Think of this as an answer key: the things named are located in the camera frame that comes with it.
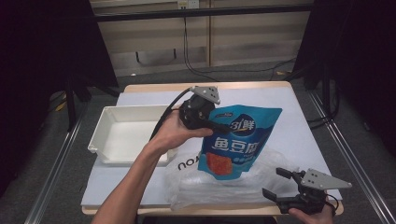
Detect white plastic bin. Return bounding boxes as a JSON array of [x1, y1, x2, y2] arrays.
[[88, 105, 179, 166]]

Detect aluminium floor rail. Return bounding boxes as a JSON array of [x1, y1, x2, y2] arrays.
[[306, 89, 396, 224], [23, 102, 92, 224]]

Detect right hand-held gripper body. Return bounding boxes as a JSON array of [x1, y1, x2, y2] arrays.
[[276, 168, 353, 216]]

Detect person's right hand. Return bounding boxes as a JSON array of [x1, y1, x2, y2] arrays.
[[288, 203, 336, 224]]

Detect translucent white plastic bag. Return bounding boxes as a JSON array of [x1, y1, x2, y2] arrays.
[[163, 148, 301, 211]]

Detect blue food packet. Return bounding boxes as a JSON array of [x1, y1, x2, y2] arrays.
[[198, 105, 283, 181]]

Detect white table sheet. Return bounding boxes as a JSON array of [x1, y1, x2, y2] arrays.
[[80, 88, 343, 209]]

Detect person's left hand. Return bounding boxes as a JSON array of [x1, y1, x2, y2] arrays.
[[148, 107, 215, 157]]

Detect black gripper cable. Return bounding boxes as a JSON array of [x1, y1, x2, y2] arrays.
[[148, 88, 191, 141]]

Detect black horizontal bar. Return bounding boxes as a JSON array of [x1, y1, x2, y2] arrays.
[[93, 4, 313, 22]]

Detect white wall socket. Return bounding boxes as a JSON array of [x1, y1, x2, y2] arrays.
[[177, 0, 200, 10]]

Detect black curtain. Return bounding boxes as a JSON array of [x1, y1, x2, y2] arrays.
[[0, 0, 120, 195], [292, 0, 396, 157]]

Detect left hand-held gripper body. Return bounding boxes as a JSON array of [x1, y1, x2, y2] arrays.
[[179, 86, 221, 130]]

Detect black floor cable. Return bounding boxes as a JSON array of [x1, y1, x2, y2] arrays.
[[182, 17, 297, 82]]

